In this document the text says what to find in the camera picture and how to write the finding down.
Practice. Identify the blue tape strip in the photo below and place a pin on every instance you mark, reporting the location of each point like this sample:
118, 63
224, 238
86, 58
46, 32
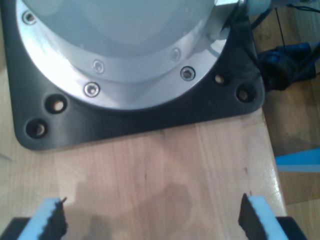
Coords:
300, 161

